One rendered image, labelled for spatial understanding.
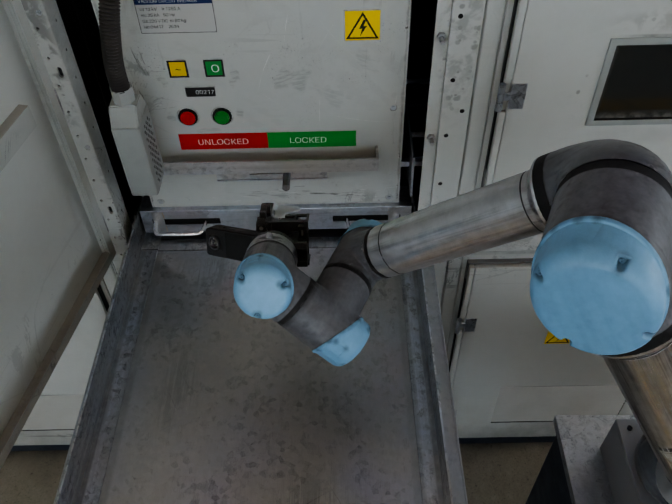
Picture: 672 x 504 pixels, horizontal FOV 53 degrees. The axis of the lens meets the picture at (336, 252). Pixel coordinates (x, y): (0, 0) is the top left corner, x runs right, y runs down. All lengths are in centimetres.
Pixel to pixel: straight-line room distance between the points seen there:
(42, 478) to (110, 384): 100
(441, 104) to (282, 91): 27
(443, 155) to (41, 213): 70
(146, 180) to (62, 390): 83
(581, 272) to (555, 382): 123
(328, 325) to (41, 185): 59
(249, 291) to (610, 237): 43
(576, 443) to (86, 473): 81
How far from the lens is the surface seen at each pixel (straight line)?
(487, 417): 194
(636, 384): 75
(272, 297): 84
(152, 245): 143
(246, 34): 114
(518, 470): 209
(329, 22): 112
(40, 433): 212
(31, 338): 128
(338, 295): 90
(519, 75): 113
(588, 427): 131
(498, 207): 80
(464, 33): 110
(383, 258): 91
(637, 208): 66
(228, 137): 125
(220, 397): 118
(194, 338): 126
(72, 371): 180
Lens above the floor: 184
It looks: 47 degrees down
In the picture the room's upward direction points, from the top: 2 degrees counter-clockwise
